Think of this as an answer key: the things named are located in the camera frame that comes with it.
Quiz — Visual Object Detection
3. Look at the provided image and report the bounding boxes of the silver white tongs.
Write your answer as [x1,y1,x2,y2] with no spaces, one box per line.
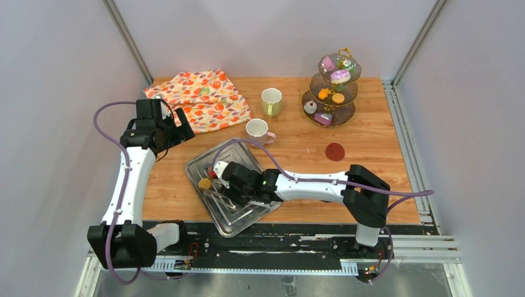
[201,189,271,209]

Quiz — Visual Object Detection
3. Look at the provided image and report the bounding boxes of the silver metal tray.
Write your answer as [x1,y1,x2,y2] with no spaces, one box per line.
[184,138,282,238]

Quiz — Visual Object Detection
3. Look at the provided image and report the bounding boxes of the round yellow cracker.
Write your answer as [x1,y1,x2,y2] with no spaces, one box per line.
[331,93,345,105]
[197,178,213,191]

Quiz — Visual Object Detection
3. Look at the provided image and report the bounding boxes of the white coconut cherry cake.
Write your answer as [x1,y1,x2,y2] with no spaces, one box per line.
[303,100,317,114]

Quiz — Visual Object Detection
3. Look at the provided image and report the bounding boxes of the purple cake slice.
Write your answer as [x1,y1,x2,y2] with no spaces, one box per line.
[314,113,334,126]

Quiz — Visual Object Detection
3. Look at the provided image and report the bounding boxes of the orange fish-shaped cookie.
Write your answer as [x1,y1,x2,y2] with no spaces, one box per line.
[318,88,331,100]

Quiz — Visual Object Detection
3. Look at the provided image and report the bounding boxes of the pink frosted donut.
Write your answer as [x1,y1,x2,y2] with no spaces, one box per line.
[330,69,351,85]

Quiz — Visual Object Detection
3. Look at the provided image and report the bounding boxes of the green kiwi cake slice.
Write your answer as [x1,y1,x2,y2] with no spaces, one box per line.
[337,58,356,73]

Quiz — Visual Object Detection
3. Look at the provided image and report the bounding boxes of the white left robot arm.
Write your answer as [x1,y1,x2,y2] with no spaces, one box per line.
[87,97,195,270]

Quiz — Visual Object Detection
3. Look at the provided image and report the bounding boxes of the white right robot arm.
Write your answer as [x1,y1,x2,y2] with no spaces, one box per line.
[212,161,390,258]

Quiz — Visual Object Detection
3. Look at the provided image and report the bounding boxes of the floral orange cloth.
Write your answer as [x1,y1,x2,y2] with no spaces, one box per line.
[144,69,253,134]

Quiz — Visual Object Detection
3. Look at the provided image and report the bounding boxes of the pink mug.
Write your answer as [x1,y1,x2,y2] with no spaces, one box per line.
[245,119,277,146]

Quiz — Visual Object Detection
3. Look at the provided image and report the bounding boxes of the green mug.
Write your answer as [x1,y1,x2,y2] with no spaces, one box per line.
[261,88,282,118]

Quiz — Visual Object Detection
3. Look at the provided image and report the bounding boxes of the red round coaster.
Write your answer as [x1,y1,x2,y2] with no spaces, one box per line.
[325,142,345,161]

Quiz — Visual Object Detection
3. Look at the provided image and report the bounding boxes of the three-tier glass cake stand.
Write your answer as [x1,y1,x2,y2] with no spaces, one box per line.
[301,48,362,127]

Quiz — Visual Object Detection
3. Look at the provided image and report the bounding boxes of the black table front rail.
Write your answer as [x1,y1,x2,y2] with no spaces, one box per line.
[146,222,393,277]

